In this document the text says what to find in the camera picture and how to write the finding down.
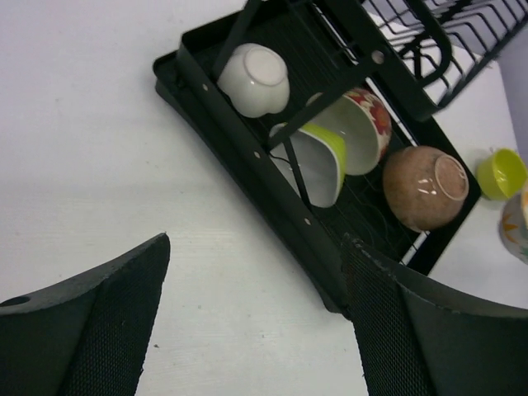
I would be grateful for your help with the green white bowl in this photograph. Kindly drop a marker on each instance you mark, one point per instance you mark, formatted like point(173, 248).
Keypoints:
point(322, 157)

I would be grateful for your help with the yellow green bowl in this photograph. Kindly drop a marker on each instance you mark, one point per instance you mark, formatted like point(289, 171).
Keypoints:
point(502, 174)

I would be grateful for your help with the white lobed bowl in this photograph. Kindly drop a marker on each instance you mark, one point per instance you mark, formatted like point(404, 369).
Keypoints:
point(255, 79)

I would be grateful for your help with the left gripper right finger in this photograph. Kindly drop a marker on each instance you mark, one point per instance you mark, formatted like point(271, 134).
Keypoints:
point(417, 336)

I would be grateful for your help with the brown ceramic bowl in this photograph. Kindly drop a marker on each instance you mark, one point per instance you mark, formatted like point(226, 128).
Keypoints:
point(425, 187)

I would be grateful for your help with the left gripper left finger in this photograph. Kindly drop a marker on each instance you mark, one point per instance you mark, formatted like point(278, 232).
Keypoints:
point(88, 334)

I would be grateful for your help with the black wire dish rack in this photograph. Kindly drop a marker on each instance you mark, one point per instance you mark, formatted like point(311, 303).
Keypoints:
point(415, 56)

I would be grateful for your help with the red floral bowl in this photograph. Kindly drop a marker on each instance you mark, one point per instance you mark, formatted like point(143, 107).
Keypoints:
point(361, 119)

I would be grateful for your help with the white orange leaf bowl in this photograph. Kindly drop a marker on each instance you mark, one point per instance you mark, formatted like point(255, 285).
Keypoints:
point(513, 226)

